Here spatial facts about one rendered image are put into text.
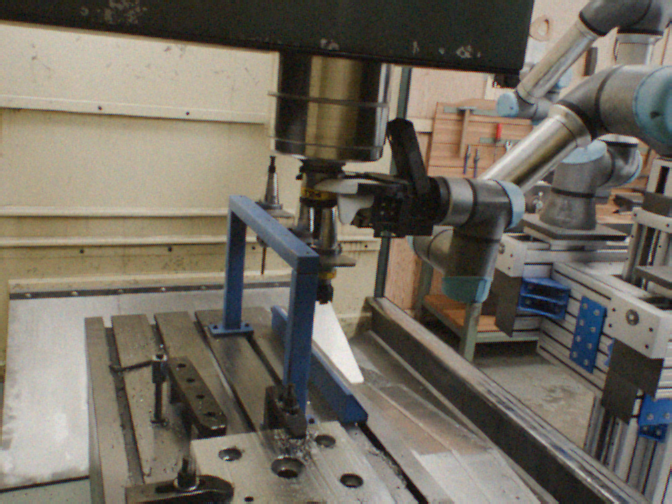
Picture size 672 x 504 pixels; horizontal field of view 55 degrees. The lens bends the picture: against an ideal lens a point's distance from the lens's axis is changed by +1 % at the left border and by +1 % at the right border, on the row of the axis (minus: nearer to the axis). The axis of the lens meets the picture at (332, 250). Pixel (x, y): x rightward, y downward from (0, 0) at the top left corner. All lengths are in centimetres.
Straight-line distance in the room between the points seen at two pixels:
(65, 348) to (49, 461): 32
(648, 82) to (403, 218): 44
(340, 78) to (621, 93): 53
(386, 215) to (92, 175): 108
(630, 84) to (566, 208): 77
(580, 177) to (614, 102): 72
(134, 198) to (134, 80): 31
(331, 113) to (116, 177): 113
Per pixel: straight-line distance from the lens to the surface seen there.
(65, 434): 163
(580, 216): 187
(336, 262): 106
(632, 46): 198
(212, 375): 136
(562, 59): 195
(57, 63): 179
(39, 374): 174
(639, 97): 112
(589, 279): 176
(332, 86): 77
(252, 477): 92
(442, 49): 78
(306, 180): 85
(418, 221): 94
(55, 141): 181
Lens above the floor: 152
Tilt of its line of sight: 16 degrees down
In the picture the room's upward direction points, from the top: 6 degrees clockwise
